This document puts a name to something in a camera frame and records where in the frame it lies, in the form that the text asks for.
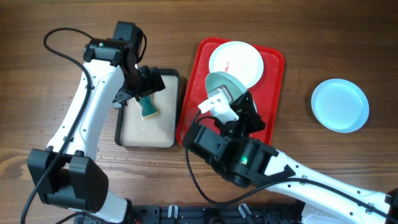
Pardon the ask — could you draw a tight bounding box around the white round plate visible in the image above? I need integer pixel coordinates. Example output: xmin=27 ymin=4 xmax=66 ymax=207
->
xmin=208 ymin=41 xmax=264 ymax=89

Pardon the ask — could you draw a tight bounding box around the right black cable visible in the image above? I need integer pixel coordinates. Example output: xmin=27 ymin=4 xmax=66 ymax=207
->
xmin=185 ymin=110 xmax=398 ymax=224

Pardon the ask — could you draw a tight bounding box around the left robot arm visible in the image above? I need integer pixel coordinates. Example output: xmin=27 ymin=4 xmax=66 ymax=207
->
xmin=27 ymin=21 xmax=165 ymax=223

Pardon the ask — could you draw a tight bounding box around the black water basin tray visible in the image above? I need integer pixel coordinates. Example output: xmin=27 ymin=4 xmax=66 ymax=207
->
xmin=114 ymin=68 xmax=179 ymax=147

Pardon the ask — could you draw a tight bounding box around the red plastic serving tray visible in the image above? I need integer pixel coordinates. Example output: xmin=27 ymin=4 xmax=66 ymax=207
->
xmin=175 ymin=37 xmax=285 ymax=145

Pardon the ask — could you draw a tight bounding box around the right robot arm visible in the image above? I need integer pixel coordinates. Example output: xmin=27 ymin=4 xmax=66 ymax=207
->
xmin=182 ymin=91 xmax=397 ymax=223

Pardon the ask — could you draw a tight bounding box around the left black cable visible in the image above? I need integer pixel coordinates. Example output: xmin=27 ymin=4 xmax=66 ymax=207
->
xmin=20 ymin=27 xmax=94 ymax=224

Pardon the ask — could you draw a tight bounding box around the black cable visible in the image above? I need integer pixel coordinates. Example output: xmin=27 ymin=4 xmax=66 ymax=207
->
xmin=185 ymin=110 xmax=398 ymax=224
xmin=20 ymin=27 xmax=94 ymax=224

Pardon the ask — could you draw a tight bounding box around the pale green round plate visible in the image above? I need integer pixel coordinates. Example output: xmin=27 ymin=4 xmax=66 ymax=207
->
xmin=205 ymin=72 xmax=248 ymax=111

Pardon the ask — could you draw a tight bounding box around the light blue round plate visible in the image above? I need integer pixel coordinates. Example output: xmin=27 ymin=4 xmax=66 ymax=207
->
xmin=310 ymin=78 xmax=369 ymax=133

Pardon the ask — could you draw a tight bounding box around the green yellow scrub sponge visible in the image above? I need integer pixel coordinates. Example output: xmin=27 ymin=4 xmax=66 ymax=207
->
xmin=138 ymin=95 xmax=159 ymax=119

